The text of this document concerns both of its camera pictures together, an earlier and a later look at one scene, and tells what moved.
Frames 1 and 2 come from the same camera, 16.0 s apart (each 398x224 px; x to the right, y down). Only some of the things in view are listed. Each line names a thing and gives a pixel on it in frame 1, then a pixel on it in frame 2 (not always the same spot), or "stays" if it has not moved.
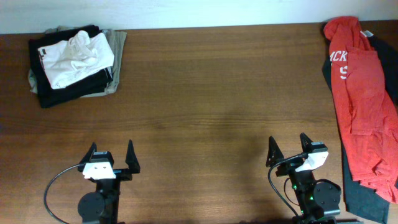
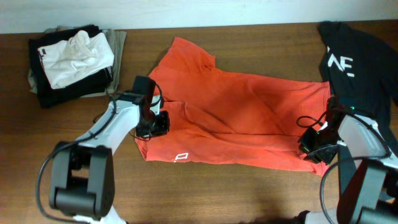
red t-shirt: x=370 y=111 to x=216 y=117
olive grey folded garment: x=116 y=42 stays
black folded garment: x=47 y=94 stays
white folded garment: x=64 y=61 stays
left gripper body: x=122 y=174 to x=157 y=125
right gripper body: x=288 y=167 to x=310 y=141
